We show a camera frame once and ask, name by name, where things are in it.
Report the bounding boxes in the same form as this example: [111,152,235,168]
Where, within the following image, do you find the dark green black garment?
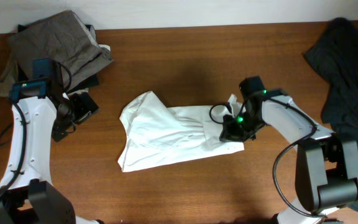
[303,17,358,212]

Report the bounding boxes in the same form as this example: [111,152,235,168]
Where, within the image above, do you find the folded grey brown trousers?
[7,11,113,91]

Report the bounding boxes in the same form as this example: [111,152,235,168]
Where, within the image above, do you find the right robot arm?
[219,89,358,223]

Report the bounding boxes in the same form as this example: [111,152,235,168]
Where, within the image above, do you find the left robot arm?
[0,77,99,224]

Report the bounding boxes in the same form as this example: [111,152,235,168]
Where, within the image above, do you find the folded beige garment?
[0,24,111,99]

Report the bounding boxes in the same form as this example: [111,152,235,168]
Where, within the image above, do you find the white polo shirt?
[117,91,244,172]

